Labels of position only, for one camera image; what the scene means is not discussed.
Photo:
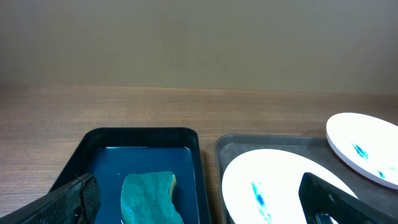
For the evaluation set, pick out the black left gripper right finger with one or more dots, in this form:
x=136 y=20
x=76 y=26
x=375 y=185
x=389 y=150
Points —
x=322 y=202

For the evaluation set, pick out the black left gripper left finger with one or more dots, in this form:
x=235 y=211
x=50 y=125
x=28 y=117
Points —
x=76 y=202

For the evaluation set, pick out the white plate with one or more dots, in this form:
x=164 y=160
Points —
x=262 y=186
x=366 y=144

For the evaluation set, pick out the green yellow sponge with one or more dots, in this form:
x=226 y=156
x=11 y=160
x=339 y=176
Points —
x=147 y=198

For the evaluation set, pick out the grey metal tray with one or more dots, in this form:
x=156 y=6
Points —
x=378 y=196

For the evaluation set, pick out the black water tray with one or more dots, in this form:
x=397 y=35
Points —
x=110 y=154

